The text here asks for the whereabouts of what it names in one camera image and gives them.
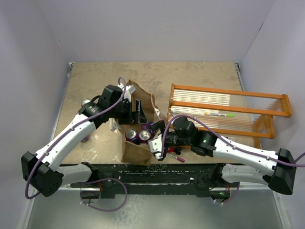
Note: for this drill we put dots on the pink marker pen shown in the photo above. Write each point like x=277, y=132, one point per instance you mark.
x=176, y=157

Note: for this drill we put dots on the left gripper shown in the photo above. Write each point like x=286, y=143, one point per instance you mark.
x=128, y=119

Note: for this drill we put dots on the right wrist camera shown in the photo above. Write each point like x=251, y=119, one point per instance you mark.
x=155, y=146

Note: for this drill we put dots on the green tipped pen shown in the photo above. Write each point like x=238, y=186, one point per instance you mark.
x=218, y=114

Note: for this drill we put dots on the red black stamp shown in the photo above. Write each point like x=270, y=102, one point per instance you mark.
x=176, y=150

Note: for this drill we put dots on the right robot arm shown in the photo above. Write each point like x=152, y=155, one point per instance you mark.
x=275, y=169

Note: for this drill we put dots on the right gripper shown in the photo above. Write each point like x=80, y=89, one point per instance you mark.
x=160, y=125

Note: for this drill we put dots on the wooden shelf rack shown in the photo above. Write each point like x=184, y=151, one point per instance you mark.
x=254, y=112

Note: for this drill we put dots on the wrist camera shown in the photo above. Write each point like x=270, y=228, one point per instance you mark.
x=155, y=146
x=126, y=91

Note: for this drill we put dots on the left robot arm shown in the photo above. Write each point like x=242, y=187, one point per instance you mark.
x=42, y=170

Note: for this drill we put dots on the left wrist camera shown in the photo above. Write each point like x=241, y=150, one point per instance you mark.
x=126, y=91

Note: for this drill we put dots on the red cola can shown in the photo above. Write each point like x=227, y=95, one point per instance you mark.
x=85, y=101

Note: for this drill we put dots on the red staples box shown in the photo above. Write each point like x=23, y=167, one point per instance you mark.
x=231, y=138

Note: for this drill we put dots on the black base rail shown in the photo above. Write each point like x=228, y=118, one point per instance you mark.
x=201, y=180

